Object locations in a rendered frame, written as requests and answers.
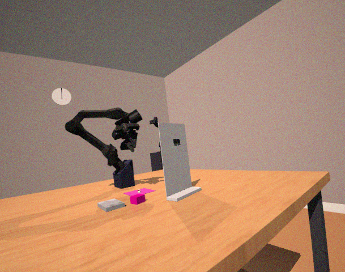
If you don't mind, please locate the magenta block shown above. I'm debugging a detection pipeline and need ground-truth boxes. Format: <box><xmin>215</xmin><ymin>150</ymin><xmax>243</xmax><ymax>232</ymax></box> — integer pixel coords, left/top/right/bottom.
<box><xmin>130</xmin><ymin>194</ymin><xmax>146</xmax><ymax>205</ymax></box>

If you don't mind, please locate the pink flat square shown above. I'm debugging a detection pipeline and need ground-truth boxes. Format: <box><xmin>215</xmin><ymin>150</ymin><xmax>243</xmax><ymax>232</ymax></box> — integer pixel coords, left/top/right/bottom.
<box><xmin>123</xmin><ymin>188</ymin><xmax>155</xmax><ymax>196</ymax></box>

